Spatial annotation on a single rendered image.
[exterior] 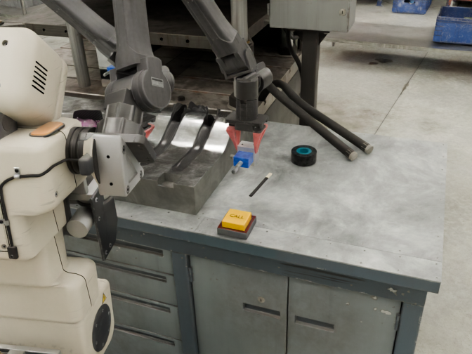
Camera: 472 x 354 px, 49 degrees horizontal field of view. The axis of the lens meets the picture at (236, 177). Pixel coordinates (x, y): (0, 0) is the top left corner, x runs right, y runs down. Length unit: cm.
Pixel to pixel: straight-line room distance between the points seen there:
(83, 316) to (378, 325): 75
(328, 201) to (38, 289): 78
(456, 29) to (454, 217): 229
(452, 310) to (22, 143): 191
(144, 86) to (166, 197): 52
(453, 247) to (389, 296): 139
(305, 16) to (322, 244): 98
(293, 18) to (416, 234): 99
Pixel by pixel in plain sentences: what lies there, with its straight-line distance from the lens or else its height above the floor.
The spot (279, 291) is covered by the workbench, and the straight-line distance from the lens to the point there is 146.
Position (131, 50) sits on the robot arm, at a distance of 100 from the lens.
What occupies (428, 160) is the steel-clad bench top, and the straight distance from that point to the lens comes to 172.
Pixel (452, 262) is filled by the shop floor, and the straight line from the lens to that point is 264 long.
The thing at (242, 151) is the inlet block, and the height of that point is 95.
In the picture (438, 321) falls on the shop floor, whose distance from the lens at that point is 233.
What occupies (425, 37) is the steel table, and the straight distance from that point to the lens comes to 507.
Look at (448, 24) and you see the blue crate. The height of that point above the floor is 42.
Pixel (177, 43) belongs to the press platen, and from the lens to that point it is 216.
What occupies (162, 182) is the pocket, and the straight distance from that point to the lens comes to 144.
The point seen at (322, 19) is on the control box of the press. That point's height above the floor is 112.
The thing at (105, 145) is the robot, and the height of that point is 121.
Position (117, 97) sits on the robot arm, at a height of 125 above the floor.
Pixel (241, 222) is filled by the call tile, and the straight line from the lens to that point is 131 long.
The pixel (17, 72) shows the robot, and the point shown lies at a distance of 91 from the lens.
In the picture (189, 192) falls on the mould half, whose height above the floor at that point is 87.
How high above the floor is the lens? 160
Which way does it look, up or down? 31 degrees down
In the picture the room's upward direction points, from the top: 2 degrees counter-clockwise
